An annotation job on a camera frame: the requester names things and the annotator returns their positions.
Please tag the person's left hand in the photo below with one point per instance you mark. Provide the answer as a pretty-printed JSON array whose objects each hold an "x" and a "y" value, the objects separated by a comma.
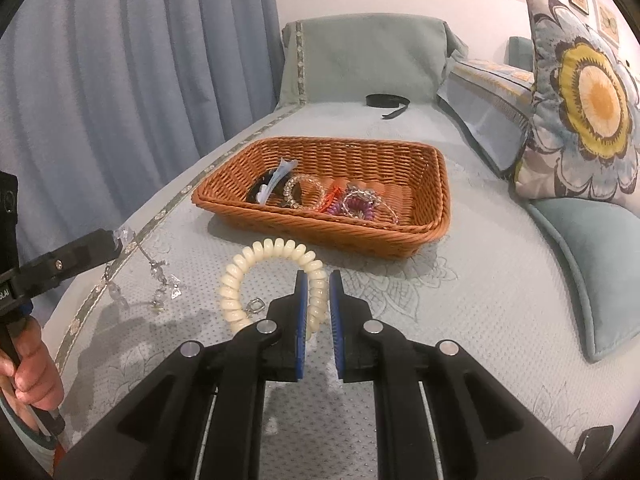
[{"x": 35, "y": 380}]

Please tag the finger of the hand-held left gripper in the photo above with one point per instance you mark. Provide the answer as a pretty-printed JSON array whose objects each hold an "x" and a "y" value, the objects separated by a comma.
[{"x": 70, "y": 262}]

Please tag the large flower print pillow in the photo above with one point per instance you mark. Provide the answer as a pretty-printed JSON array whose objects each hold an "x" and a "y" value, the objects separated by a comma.
[{"x": 595, "y": 90}]

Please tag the blue black hair clip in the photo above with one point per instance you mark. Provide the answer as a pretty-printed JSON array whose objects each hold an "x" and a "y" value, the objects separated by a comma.
[{"x": 265, "y": 187}]

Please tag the white butterfly picture frame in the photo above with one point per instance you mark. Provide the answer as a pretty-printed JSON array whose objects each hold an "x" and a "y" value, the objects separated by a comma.
[{"x": 607, "y": 17}]

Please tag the teal sofa backrest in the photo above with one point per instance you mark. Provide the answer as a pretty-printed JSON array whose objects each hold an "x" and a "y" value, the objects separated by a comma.
[{"x": 521, "y": 52}]

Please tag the brown wicker basket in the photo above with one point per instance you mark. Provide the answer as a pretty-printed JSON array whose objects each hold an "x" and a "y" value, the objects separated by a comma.
[{"x": 350, "y": 157}]

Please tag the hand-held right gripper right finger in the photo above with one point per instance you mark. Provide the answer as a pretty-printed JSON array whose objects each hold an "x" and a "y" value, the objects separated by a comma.
[{"x": 336, "y": 310}]

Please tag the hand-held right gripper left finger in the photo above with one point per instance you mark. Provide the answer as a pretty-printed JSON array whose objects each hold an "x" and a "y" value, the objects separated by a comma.
[{"x": 300, "y": 310}]

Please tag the teal sofa armrest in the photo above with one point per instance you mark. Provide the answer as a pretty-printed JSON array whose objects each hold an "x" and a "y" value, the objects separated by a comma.
[{"x": 360, "y": 55}]

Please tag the blue curtain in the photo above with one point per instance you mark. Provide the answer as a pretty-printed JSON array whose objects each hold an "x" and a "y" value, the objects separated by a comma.
[{"x": 125, "y": 60}]

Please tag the teal cushion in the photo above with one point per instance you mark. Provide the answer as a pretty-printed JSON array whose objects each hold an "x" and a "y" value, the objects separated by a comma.
[{"x": 600, "y": 260}]

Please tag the striped blue pillow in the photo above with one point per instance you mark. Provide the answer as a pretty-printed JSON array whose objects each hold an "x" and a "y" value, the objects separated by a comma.
[{"x": 485, "y": 105}]

